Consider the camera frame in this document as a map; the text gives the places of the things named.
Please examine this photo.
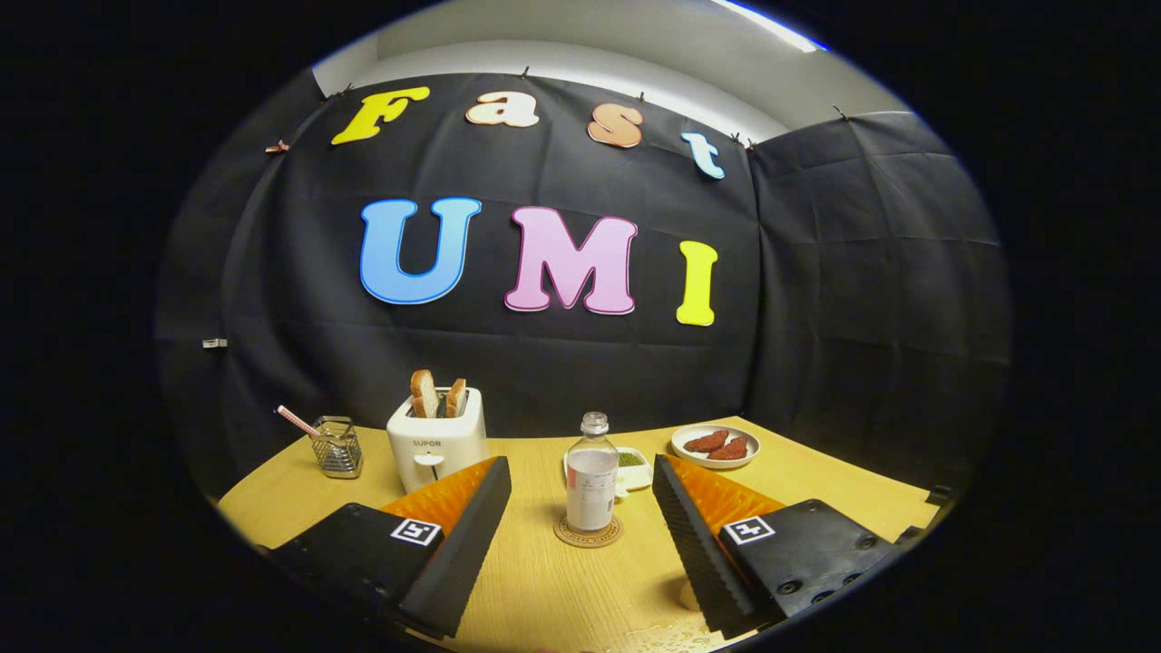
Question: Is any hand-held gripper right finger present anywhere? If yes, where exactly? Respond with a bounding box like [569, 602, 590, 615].
[651, 453, 910, 637]

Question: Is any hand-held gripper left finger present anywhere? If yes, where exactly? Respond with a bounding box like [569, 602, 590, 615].
[268, 455, 514, 640]

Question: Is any round cork coaster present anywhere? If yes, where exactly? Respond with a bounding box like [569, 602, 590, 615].
[553, 515, 625, 549]

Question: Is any clear glass juice bottle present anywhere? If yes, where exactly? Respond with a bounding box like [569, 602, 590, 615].
[564, 412, 621, 533]

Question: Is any white oval plate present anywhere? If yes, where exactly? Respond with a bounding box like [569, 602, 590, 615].
[671, 424, 761, 470]

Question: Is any white divided snack dish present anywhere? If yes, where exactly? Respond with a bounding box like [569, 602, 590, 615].
[562, 448, 654, 500]

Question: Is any cream toaster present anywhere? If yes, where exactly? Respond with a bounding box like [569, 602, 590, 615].
[386, 387, 490, 493]

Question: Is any wooden table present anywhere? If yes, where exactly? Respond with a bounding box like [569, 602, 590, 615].
[218, 426, 941, 653]

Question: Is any black backdrop cloth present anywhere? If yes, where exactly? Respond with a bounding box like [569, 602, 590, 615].
[154, 68, 1012, 509]

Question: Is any wire mesh holder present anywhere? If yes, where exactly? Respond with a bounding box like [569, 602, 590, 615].
[311, 416, 364, 480]

